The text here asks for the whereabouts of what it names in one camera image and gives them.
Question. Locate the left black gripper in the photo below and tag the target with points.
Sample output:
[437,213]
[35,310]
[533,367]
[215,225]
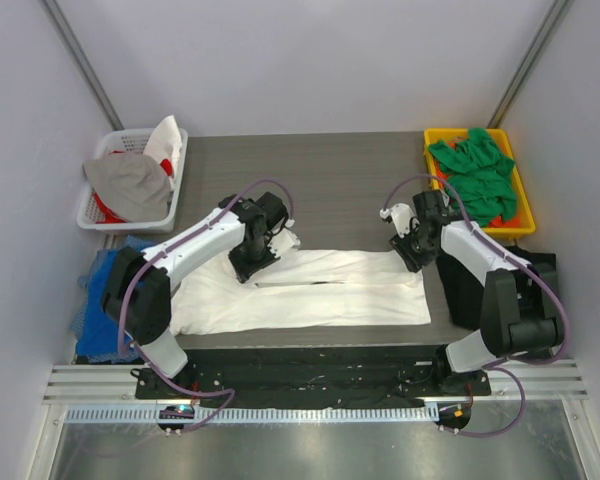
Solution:
[253,262]

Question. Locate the black folded t shirt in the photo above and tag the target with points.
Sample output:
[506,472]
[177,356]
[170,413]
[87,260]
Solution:
[462,291]

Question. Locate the corner aluminium post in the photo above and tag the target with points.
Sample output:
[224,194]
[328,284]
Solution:
[548,27]
[78,56]

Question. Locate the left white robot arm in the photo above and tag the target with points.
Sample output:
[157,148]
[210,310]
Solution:
[138,291]

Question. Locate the white t shirt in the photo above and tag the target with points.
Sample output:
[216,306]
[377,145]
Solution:
[305,288]

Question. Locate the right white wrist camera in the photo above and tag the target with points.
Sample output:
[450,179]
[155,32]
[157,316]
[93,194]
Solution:
[400,215]

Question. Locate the green t shirt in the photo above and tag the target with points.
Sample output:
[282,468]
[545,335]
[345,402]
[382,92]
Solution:
[481,173]

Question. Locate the red cloth in basket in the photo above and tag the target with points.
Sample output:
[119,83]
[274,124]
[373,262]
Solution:
[167,167]

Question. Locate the left corner aluminium post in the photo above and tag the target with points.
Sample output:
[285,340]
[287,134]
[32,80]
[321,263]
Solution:
[78,56]

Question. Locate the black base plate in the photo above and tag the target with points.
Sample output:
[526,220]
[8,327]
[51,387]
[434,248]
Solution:
[375,377]

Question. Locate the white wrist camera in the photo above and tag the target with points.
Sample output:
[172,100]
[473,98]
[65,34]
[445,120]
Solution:
[400,215]
[285,242]

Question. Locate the white slotted cable duct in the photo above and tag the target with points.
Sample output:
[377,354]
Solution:
[168,414]

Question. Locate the white plastic basket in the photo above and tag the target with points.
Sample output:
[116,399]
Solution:
[89,215]

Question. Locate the yellow plastic bin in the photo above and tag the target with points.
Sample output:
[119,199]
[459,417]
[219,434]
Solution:
[523,223]

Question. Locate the blue t shirt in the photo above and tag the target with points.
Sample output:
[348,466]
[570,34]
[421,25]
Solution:
[92,310]

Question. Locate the grey cloth in basket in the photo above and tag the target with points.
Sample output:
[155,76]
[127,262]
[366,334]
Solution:
[127,185]

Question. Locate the white cloth in basket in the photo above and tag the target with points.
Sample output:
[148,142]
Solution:
[166,142]

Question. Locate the right corner aluminium post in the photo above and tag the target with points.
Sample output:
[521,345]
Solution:
[548,27]

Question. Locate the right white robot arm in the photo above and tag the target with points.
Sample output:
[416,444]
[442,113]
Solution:
[511,302]

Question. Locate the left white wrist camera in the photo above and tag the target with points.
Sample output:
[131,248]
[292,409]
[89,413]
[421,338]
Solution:
[285,242]

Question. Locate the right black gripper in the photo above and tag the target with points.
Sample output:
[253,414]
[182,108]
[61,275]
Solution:
[408,253]

